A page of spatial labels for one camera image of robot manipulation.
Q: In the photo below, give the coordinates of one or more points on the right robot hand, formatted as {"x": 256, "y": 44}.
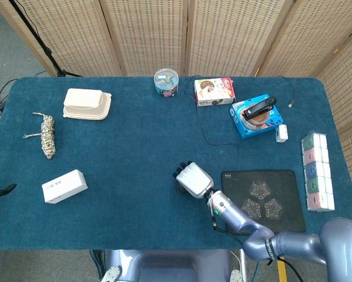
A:
{"x": 194, "y": 180}

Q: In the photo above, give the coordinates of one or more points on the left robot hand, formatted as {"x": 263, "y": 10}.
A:
{"x": 2, "y": 191}

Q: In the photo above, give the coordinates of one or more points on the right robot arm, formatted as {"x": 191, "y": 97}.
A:
{"x": 240, "y": 217}

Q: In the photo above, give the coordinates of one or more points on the black printed mouse pad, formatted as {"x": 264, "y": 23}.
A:
{"x": 287, "y": 188}

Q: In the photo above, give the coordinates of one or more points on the white rectangular carton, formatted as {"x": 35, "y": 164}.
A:
{"x": 64, "y": 186}

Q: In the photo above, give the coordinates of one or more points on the blue cardboard box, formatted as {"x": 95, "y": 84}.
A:
{"x": 246, "y": 130}

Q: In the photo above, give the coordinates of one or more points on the blue table cloth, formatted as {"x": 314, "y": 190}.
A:
{"x": 128, "y": 147}

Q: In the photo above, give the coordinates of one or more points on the grey robot torso base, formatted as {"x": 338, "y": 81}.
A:
{"x": 175, "y": 267}

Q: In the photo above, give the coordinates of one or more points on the white cookie box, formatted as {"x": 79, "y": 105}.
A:
{"x": 214, "y": 91}

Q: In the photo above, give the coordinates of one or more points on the black stapler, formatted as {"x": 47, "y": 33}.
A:
{"x": 258, "y": 108}

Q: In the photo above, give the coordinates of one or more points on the small white cube box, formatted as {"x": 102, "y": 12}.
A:
{"x": 282, "y": 133}

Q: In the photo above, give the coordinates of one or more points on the clear jar of binder clips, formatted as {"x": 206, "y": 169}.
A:
{"x": 166, "y": 83}

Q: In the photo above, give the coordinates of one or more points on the cream plastic lunch box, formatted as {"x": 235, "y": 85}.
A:
{"x": 86, "y": 102}

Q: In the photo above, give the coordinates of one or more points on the pack of colourful tissue cubes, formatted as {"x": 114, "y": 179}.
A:
{"x": 316, "y": 173}

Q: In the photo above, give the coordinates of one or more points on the yellow strip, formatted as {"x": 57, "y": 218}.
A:
{"x": 282, "y": 271}

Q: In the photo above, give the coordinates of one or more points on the black tripod stand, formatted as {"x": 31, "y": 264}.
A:
{"x": 32, "y": 29}

